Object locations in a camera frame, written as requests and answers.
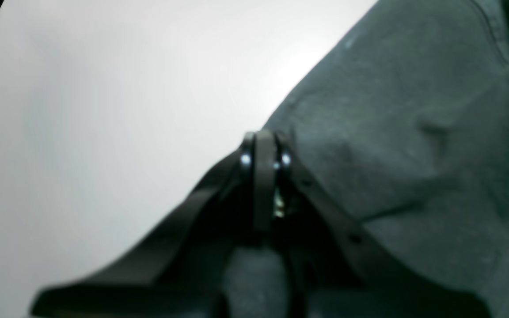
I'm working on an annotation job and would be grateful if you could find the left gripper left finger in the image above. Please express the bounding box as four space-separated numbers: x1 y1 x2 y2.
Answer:
30 132 255 318

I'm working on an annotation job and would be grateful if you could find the dark grey t-shirt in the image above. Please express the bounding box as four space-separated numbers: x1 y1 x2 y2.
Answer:
219 0 509 318

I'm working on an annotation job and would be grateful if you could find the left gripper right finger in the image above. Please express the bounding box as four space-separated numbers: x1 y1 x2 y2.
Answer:
277 134 490 318

